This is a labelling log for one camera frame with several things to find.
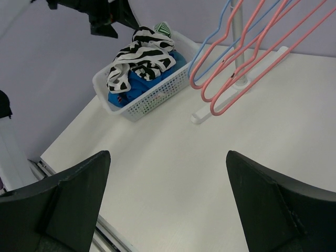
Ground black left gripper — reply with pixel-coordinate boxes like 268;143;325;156
47;0;139;38

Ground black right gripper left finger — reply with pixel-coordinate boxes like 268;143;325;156
1;151;111;251

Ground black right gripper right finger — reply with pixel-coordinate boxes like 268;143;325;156
226;151;335;251

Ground black white striped tank top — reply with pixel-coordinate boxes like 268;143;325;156
107;26;176;94

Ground green white striped tank top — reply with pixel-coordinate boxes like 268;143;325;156
153;22;172;38

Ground bright blue tank top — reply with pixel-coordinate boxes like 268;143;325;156
108;50;186;108

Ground light blue wire hanger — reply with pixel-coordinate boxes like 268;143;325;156
187;0;233;82

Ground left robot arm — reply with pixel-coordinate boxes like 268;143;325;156
1;1;132;190

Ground white plastic perforated basket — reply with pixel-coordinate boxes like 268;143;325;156
92;31;200;122

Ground metal clothes rack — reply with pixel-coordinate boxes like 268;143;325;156
191;0;291;124

